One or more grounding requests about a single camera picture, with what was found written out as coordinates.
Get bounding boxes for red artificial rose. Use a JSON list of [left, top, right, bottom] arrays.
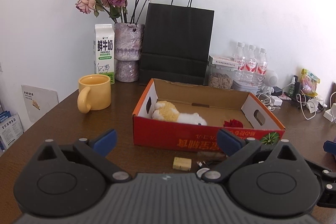
[[223, 119, 244, 128]]

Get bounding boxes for sheep plush toy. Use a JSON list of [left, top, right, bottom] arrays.
[[151, 101, 207, 126]]

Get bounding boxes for red cardboard pumpkin box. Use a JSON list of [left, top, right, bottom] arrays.
[[133, 79, 285, 152]]

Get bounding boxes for yellow soap bar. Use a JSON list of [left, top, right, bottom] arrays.
[[173, 157, 192, 171]]

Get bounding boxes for yellow ceramic mug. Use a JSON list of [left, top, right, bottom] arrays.
[[77, 74, 111, 114]]

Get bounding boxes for white earphones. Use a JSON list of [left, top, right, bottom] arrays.
[[256, 93, 282, 111]]

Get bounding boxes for white illustrated tin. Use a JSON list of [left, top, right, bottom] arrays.
[[232, 80, 259, 95]]

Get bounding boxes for clear seed container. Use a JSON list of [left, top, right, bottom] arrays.
[[208, 64, 236, 89]]

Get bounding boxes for colourful snack bag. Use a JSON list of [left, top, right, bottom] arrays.
[[301, 69, 320, 98]]

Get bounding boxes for left water bottle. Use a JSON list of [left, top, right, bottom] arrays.
[[232, 42, 246, 80]]

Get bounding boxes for water bottle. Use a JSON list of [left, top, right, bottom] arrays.
[[253, 48, 268, 87], [242, 45, 257, 83], [232, 42, 246, 80]]

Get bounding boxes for right water bottle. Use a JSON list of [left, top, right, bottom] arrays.
[[253, 48, 268, 87]]

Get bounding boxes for middle water bottle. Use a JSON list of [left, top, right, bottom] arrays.
[[242, 45, 257, 83]]

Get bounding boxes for white leaflet card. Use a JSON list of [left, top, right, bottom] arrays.
[[21, 85, 59, 123]]

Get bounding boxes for white milk carton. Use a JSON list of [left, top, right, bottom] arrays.
[[93, 24, 114, 84]]

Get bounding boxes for flat white box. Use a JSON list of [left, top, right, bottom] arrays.
[[209, 55, 239, 69]]

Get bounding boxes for purple textured vase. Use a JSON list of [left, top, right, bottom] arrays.
[[114, 23, 145, 83]]

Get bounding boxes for black paper shopping bag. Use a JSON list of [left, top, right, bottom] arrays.
[[139, 1, 214, 85]]

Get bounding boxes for white charger with cable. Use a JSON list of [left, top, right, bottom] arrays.
[[295, 93, 327, 121]]

